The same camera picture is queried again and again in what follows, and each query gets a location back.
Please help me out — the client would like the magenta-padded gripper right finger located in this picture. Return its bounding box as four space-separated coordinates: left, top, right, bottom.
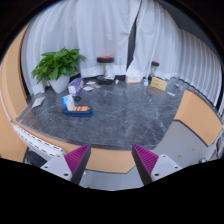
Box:
131 143 184 186

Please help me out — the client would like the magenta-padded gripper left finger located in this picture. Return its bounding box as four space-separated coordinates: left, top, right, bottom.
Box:
39 143 92 185

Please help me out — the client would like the blue and white box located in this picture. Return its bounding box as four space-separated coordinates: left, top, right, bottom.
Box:
61 94 72 110

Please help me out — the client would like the white flat packet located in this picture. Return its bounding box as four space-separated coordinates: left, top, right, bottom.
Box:
31 96 46 108

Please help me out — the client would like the purple cardboard box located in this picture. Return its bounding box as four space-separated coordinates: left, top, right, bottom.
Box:
67 77 85 97

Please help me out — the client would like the yellow sign card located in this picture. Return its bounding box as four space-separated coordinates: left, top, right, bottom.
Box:
149 76 168 92

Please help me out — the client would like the white orange tissue box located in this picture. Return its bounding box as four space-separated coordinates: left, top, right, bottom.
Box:
125 74 144 84

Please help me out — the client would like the green potted plant white pot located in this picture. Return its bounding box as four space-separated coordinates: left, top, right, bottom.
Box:
31 47 88 94

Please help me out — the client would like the small black red bar stool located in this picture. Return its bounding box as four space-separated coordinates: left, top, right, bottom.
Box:
150 60 160 81

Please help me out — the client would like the large black red bar stool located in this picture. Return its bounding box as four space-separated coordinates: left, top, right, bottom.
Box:
95 55 116 85

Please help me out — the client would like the pleated white curtain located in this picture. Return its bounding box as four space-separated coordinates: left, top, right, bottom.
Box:
126 0 224 113

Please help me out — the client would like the wide white curtain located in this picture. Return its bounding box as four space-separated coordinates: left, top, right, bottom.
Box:
21 0 142 96

